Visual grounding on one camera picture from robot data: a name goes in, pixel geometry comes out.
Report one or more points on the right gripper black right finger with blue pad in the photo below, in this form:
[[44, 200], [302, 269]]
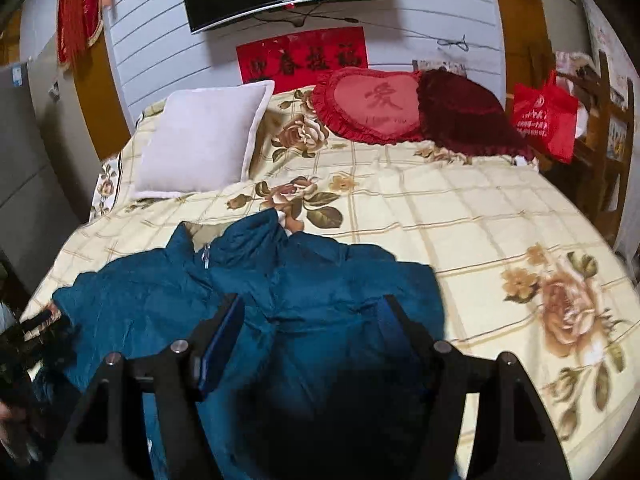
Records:
[[514, 437]]

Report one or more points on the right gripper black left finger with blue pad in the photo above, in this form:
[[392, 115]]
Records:
[[107, 436]]

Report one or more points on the blue quilted down jacket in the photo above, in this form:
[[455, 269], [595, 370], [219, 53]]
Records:
[[313, 389]]

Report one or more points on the person's hand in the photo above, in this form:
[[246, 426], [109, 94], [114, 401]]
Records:
[[16, 435]]

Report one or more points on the grey refrigerator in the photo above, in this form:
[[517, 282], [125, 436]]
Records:
[[36, 218]]

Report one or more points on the floral cream bed sheet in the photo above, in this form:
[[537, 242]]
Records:
[[520, 268]]

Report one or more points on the wooden shelf rack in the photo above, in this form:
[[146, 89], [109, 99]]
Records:
[[596, 180]]

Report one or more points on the white square pillow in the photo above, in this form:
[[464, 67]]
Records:
[[204, 140]]

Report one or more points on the red shopping bag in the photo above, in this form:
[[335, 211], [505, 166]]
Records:
[[547, 118]]

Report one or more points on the dark red velvet pillow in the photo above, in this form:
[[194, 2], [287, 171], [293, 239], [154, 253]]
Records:
[[462, 116]]

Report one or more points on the red heart-shaped pillow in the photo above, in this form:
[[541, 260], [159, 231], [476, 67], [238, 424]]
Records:
[[369, 106]]

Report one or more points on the red banner with black characters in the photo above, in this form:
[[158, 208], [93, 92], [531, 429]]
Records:
[[299, 60]]

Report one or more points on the red tasselled wall hanging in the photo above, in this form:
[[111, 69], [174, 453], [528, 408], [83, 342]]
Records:
[[79, 24]]

